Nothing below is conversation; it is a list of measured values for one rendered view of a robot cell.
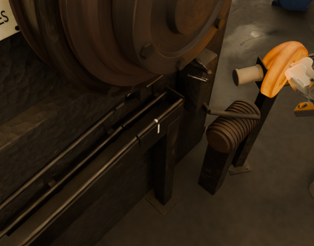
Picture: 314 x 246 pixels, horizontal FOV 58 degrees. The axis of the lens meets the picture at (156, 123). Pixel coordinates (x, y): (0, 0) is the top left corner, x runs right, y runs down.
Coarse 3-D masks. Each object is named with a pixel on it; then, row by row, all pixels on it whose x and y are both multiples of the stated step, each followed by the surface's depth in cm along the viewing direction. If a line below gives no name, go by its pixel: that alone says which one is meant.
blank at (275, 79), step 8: (288, 48) 73; (296, 48) 73; (280, 56) 72; (288, 56) 72; (296, 56) 76; (272, 64) 73; (280, 64) 72; (288, 64) 73; (272, 72) 73; (280, 72) 72; (264, 80) 75; (272, 80) 74; (280, 80) 77; (264, 88) 77; (272, 88) 75; (280, 88) 83; (272, 96) 81
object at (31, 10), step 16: (32, 0) 36; (48, 0) 37; (32, 16) 40; (48, 16) 38; (32, 32) 44; (48, 32) 40; (48, 48) 41; (64, 48) 43; (64, 64) 45; (80, 64) 48; (80, 80) 50; (96, 80) 53; (112, 96) 59
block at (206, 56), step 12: (204, 48) 89; (192, 60) 86; (204, 60) 85; (216, 60) 88; (180, 72) 93; (192, 72) 89; (180, 84) 97; (192, 84) 93; (204, 84) 92; (192, 96) 96; (204, 96) 97; (192, 108) 101
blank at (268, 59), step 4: (280, 44) 94; (284, 44) 93; (300, 44) 94; (276, 48) 94; (280, 48) 93; (304, 48) 94; (272, 52) 95; (276, 52) 93; (304, 52) 95; (268, 56) 96; (272, 56) 94; (300, 56) 96; (304, 56) 97; (264, 60) 97; (268, 60) 96; (272, 60) 95; (268, 64) 96; (268, 68) 98
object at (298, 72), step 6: (294, 66) 73; (300, 66) 72; (288, 72) 75; (294, 72) 74; (300, 72) 73; (288, 78) 76; (294, 78) 75; (300, 78) 74; (306, 78) 73; (300, 84) 74; (306, 84) 74
